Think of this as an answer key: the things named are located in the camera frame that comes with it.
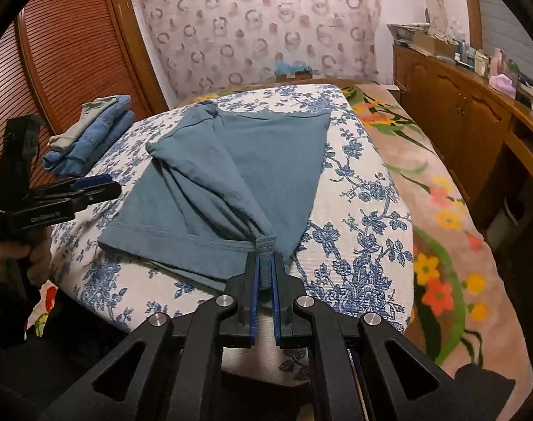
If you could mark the teal pants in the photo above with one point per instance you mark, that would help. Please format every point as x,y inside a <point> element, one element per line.
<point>231,180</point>

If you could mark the folded grey garment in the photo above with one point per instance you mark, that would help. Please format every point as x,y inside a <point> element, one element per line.
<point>89,118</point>

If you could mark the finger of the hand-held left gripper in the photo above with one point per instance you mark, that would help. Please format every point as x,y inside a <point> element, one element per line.
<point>104,193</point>
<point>93,180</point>

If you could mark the colourful flower blanket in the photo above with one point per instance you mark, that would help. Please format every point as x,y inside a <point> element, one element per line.
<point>446,272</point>

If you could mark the lilac folded cloth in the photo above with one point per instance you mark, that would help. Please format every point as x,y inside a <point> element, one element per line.
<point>503,84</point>

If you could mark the person's dark clothing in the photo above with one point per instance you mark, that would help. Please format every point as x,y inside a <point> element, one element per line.
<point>78,337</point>

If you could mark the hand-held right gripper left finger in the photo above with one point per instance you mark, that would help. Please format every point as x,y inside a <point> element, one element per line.
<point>254,298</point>

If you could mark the wooden bed frame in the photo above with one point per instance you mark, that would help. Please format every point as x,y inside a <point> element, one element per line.
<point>293,82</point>

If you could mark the pile of boxes and papers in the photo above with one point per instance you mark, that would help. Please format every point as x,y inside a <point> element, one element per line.
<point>413,35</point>

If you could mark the dark cloth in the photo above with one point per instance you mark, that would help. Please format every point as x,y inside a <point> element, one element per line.
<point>485,392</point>

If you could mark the person's left forearm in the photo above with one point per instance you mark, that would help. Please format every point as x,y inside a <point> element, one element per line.
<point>3,311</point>

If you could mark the wooden sideboard cabinet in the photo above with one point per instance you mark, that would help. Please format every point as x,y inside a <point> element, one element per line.
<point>463,114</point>

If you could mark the folded blue jeans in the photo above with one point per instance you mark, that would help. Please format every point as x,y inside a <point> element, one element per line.
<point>95,144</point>

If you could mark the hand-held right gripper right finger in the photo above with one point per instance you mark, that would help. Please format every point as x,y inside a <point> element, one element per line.
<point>276,302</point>

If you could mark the person's left hand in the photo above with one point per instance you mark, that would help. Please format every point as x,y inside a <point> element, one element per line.
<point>36,258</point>

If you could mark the cardboard box with blue bag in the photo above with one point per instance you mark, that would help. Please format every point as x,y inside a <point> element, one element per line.
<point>293,71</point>

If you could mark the wooden louvred wardrobe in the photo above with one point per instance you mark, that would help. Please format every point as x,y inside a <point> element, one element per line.
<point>73,52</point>

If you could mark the blue floral white bedspread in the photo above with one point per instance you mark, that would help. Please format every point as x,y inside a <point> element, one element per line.
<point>358,210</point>

